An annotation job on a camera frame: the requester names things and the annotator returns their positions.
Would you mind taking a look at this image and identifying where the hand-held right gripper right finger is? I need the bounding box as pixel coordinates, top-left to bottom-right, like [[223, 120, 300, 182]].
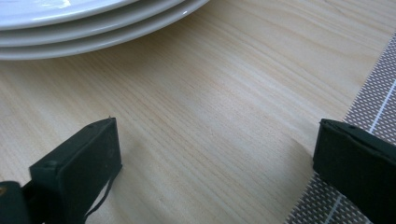
[[312, 118, 396, 224]]

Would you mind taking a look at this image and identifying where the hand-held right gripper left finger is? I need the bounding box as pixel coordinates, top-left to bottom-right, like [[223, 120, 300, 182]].
[[21, 116, 123, 224]]

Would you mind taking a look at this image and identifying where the white plate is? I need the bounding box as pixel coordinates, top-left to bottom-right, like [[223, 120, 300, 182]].
[[0, 0, 139, 32], [0, 0, 186, 49], [0, 0, 210, 62]]

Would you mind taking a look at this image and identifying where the brown woven placemat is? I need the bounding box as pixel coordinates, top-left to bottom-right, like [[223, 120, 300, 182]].
[[284, 31, 396, 224]]

